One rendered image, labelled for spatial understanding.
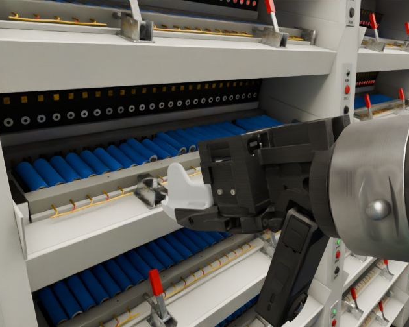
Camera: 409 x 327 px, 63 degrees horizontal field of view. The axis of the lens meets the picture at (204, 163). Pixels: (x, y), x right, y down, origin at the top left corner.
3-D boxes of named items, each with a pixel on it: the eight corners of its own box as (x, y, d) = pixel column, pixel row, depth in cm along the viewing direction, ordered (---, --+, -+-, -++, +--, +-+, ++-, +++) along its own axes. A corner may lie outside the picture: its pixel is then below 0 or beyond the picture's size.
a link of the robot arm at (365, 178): (457, 233, 23) (413, 300, 17) (382, 228, 27) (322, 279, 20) (441, 106, 22) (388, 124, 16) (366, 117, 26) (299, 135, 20)
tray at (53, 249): (325, 166, 73) (341, 126, 68) (28, 294, 33) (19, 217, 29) (256, 131, 85) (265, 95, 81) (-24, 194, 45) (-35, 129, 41)
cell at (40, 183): (31, 172, 43) (51, 197, 40) (16, 175, 42) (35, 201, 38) (30, 159, 43) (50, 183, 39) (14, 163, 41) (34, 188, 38)
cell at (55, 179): (47, 169, 45) (68, 193, 41) (33, 172, 44) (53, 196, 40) (47, 157, 44) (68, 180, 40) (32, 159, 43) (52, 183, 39)
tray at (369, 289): (404, 270, 133) (420, 243, 127) (332, 359, 94) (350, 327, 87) (356, 241, 146) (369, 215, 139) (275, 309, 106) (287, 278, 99)
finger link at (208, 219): (195, 197, 35) (266, 196, 29) (198, 213, 35) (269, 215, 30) (162, 210, 32) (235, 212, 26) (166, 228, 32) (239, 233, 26)
